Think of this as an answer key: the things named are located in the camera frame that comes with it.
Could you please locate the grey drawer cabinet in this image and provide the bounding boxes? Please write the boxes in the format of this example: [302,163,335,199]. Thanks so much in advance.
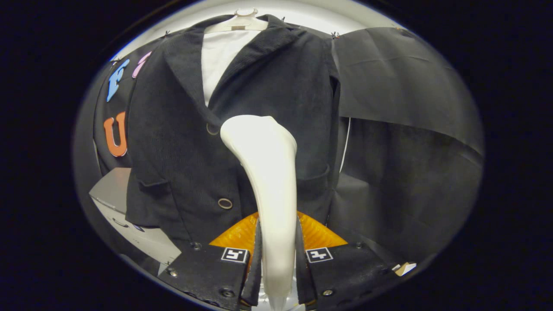
[89,167,182,265]

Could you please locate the white inner shirt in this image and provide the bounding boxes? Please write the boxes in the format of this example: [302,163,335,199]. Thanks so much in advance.
[201,29,262,107]

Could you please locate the thin white cable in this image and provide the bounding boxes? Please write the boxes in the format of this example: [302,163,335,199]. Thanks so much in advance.
[339,117,351,173]

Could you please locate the black jacket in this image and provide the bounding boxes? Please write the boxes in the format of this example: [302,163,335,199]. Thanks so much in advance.
[125,14,342,242]

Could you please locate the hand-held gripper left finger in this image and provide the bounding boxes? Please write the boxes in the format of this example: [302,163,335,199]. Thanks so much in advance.
[158,212,263,311]

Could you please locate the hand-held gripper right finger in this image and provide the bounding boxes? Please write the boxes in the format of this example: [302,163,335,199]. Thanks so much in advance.
[295,212,400,311]

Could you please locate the white clothes hanger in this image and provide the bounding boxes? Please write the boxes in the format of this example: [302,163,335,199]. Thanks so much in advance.
[204,8,269,34]

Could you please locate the white garment steamer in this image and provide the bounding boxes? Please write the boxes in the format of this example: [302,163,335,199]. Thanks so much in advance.
[219,114,299,311]

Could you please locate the black backdrop cloth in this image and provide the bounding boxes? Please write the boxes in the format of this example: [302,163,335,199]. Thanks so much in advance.
[73,26,484,268]

